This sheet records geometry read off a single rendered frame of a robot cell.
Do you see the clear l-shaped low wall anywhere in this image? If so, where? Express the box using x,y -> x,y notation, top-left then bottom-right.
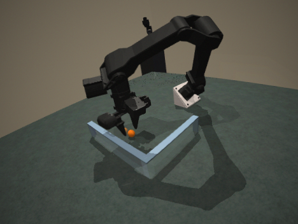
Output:
89,119 -> 198,179

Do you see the light blue top edge of clear corner wall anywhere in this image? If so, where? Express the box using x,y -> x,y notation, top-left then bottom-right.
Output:
87,115 -> 199,164

